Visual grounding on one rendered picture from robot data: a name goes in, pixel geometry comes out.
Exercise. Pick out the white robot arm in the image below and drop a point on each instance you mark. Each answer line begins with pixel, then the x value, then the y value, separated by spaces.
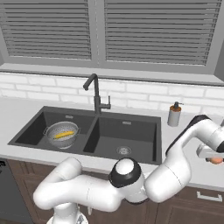
pixel 87 189

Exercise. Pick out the grey window blind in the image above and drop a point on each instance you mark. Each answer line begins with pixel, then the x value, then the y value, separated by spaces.
pixel 160 32
pixel 46 29

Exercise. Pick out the dark grey sink faucet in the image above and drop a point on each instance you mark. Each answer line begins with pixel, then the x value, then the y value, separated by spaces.
pixel 96 99

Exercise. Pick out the grey window frame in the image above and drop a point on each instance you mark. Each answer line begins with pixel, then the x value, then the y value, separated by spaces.
pixel 97 35

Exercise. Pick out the yellow banana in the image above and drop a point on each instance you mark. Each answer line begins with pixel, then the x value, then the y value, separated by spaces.
pixel 64 134

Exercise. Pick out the grey metal colander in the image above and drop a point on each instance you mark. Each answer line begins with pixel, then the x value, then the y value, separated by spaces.
pixel 62 129

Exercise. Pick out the dark grey dishwasher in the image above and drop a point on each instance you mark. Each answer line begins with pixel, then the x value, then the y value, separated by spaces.
pixel 11 192

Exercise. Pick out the brown drawer front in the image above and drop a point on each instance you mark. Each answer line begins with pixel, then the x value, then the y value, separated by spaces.
pixel 186 211

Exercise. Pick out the grey soap dispenser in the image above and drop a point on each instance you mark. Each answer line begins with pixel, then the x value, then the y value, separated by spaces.
pixel 174 116

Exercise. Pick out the orange peach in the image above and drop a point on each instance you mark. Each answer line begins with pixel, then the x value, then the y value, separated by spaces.
pixel 216 160

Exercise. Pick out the dark grey double sink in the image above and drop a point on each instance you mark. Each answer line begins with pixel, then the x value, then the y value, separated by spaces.
pixel 128 137

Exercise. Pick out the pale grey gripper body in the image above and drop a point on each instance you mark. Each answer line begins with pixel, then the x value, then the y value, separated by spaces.
pixel 206 151

